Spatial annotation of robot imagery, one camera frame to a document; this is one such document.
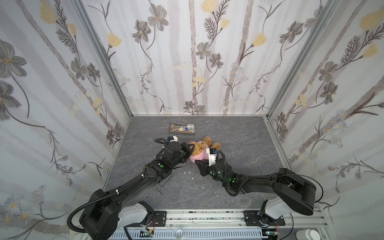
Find white perforated cable duct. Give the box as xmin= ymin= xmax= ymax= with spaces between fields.
xmin=110 ymin=229 xmax=268 ymax=240

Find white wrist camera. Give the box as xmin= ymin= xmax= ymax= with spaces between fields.
xmin=206 ymin=148 xmax=218 ymax=167
xmin=167 ymin=136 xmax=178 ymax=143

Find steel surgical scissors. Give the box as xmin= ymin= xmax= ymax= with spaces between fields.
xmin=150 ymin=174 xmax=174 ymax=196

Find pink teddy hoodie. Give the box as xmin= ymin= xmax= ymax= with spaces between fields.
xmin=190 ymin=149 xmax=209 ymax=163

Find white round container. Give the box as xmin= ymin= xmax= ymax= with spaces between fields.
xmin=296 ymin=229 xmax=321 ymax=240

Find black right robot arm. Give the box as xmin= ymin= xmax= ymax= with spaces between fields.
xmin=194 ymin=150 xmax=317 ymax=228

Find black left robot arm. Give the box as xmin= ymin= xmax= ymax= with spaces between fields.
xmin=67 ymin=137 xmax=195 ymax=240

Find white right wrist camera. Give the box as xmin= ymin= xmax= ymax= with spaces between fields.
xmin=206 ymin=148 xmax=218 ymax=167

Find metal instrument tray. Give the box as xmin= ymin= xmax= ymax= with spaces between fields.
xmin=169 ymin=123 xmax=196 ymax=135

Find brown teddy bear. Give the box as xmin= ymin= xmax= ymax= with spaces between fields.
xmin=189 ymin=136 xmax=221 ymax=157

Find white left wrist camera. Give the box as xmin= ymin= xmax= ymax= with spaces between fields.
xmin=167 ymin=136 xmax=178 ymax=143

